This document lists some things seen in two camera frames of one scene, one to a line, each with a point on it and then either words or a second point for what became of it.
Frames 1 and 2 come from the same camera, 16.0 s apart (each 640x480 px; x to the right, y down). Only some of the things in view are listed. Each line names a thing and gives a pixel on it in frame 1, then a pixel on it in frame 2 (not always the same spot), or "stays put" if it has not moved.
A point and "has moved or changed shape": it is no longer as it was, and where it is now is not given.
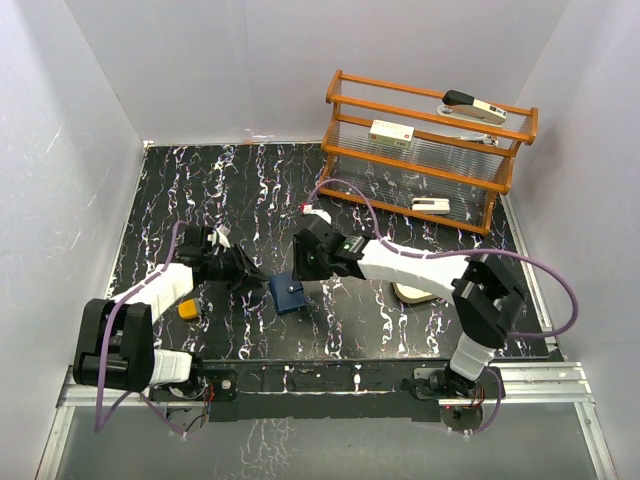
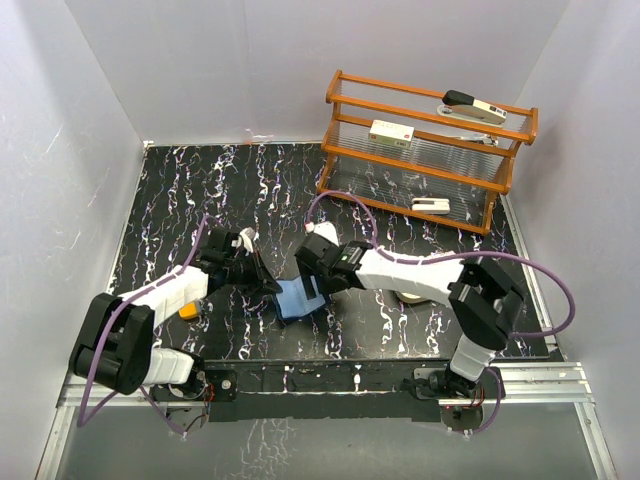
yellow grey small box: x=188 y=309 stays put
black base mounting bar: x=326 y=390 stays put
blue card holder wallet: x=288 y=294 has moved or changed shape
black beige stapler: x=460 y=104 stays put
